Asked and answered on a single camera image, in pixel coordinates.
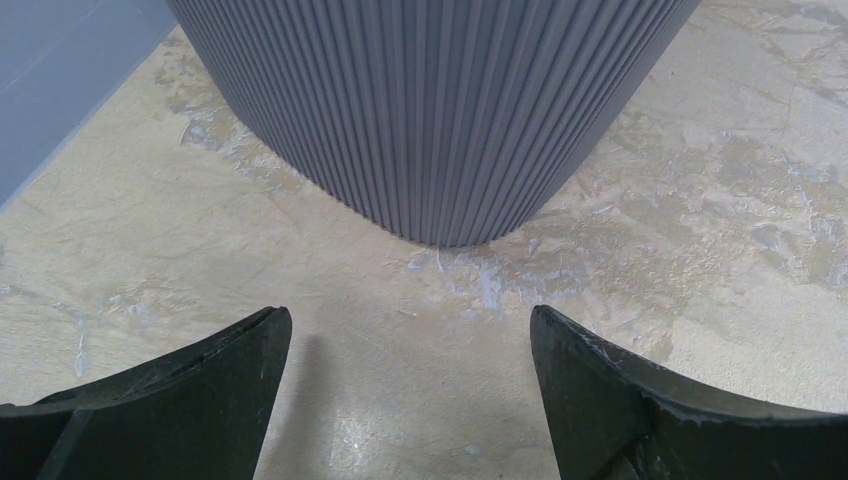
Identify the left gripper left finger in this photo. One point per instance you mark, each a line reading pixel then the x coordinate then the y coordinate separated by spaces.
pixel 200 412

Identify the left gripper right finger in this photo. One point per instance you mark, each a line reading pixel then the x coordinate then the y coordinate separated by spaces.
pixel 613 414

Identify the grey mesh waste bin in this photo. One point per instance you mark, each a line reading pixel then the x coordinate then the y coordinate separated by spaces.
pixel 448 123

